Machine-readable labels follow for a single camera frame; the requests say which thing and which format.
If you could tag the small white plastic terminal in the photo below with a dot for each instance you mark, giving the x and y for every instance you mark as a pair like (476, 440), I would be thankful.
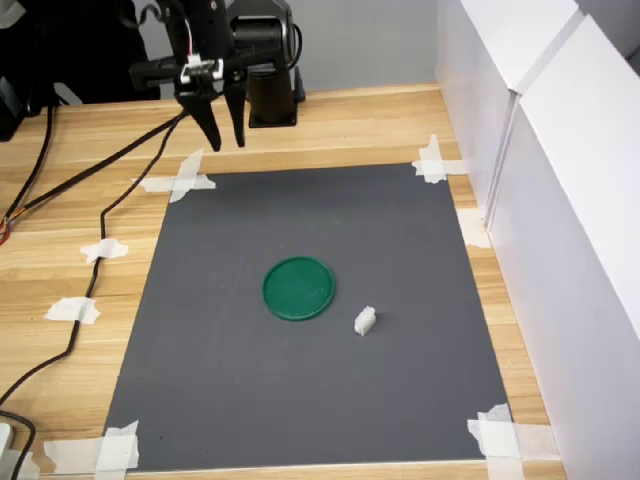
(365, 322)

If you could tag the round green lid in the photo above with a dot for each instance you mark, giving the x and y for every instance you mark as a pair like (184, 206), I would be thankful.
(299, 289)

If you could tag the white masking tape patch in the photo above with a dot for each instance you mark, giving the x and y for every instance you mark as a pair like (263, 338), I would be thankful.
(185, 180)
(102, 250)
(432, 167)
(25, 467)
(472, 230)
(117, 450)
(500, 440)
(72, 310)

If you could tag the black chair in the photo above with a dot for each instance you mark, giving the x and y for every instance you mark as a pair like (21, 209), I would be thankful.
(75, 50)

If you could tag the black box device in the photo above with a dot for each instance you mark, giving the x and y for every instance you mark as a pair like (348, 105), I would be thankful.
(10, 115)

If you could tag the white partition box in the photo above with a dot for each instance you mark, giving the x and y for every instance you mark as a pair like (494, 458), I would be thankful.
(475, 100)
(575, 250)

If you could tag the dark grey mat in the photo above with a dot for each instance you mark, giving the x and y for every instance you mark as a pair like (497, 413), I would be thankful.
(225, 375)

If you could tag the white power strip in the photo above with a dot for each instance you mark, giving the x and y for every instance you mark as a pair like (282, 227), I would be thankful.
(5, 437)

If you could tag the white camera box with board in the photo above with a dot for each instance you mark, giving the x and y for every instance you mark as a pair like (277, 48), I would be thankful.
(200, 67)

